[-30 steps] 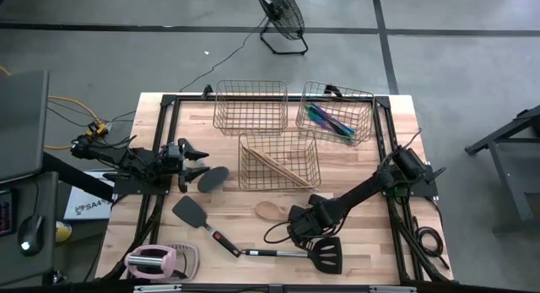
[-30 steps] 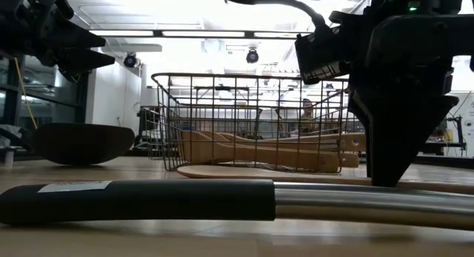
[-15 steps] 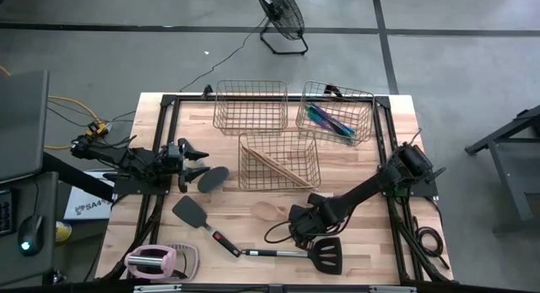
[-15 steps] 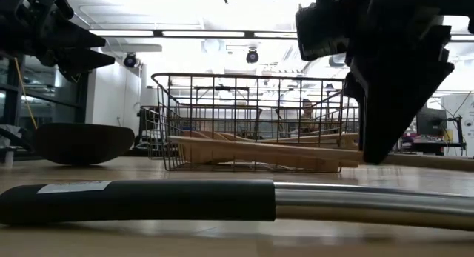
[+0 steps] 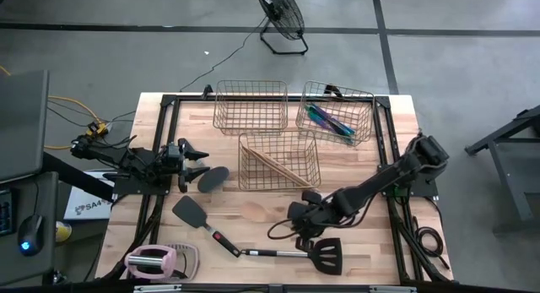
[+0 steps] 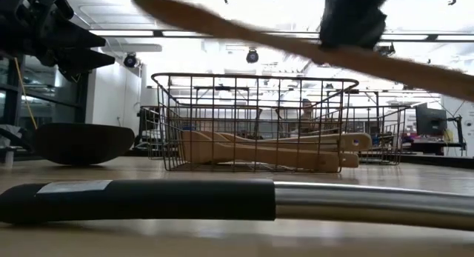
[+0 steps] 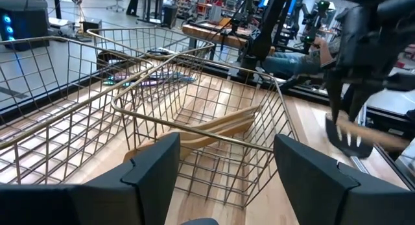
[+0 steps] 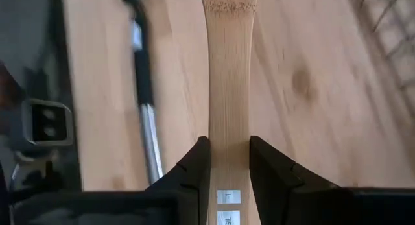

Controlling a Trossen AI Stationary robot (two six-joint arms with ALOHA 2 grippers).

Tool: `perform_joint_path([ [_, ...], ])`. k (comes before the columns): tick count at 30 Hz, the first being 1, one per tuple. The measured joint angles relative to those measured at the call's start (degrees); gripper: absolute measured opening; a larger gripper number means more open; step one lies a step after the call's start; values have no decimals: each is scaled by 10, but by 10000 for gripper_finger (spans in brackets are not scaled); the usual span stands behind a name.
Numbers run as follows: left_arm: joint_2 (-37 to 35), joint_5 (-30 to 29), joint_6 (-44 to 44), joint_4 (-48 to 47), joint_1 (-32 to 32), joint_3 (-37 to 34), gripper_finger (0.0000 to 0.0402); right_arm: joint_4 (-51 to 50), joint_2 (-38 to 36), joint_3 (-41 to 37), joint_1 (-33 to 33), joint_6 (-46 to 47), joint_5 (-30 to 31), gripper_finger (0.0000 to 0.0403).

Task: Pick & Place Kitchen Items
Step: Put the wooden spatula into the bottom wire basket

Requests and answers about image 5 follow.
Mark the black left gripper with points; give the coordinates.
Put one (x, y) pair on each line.
(171, 160)

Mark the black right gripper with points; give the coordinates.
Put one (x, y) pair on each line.
(312, 217)

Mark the solid wooden spatula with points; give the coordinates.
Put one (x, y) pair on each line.
(278, 168)

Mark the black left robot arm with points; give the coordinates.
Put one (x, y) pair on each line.
(126, 160)

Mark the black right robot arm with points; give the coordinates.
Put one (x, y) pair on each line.
(379, 181)

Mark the yellow power plug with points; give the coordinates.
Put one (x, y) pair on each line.
(96, 129)

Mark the pink box grater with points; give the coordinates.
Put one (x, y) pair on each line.
(145, 261)

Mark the white printed box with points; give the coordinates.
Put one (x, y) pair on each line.
(84, 208)

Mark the black diagonal metal beam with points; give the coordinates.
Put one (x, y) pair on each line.
(76, 177)

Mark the yellow round object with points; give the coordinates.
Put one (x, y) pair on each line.
(63, 233)

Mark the dark side desk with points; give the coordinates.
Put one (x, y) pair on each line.
(25, 191)

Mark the black floor fan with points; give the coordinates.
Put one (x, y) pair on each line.
(280, 10)

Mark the grey flat panel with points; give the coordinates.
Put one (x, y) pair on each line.
(21, 124)

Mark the black computer mouse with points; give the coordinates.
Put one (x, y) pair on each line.
(30, 234)

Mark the black keyboard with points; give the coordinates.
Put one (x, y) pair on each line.
(5, 213)

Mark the black metal stand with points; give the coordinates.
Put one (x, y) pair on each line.
(512, 191)

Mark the silver black camera rail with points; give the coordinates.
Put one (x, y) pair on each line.
(274, 289)

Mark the black bracket clamp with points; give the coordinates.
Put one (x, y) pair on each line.
(206, 92)
(333, 90)

